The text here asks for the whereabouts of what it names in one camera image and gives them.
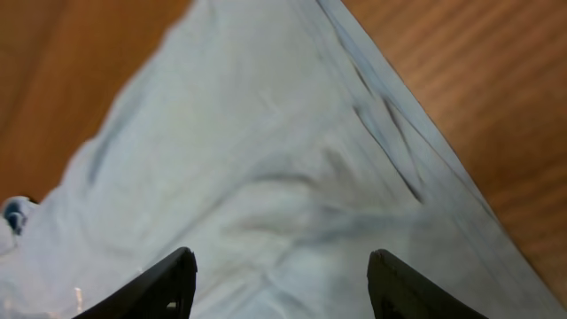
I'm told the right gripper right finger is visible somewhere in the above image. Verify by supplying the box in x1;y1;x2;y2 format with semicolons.
367;249;486;319

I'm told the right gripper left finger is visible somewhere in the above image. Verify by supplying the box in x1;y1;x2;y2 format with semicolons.
76;247;198;319

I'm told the light blue printed t-shirt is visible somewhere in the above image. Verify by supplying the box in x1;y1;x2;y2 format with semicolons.
1;1;566;318

